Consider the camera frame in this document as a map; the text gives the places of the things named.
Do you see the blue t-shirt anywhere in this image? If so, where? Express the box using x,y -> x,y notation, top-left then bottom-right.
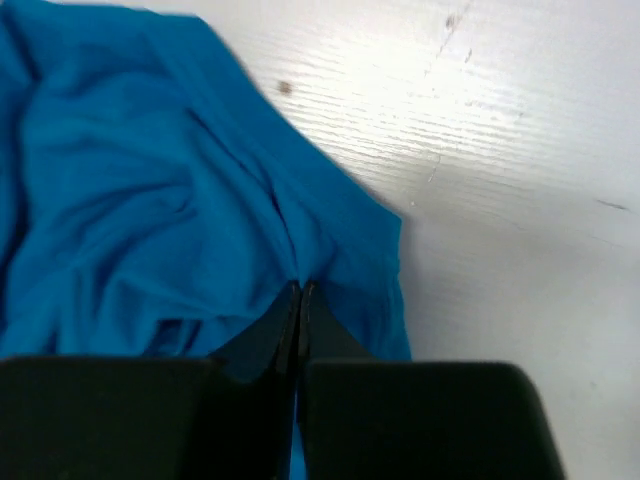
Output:
1,1 -> 410,479

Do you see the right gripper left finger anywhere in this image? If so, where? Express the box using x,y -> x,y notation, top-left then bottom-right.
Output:
1,283 -> 301,479

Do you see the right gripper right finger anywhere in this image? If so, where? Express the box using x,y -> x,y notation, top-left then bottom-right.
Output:
298,284 -> 564,479

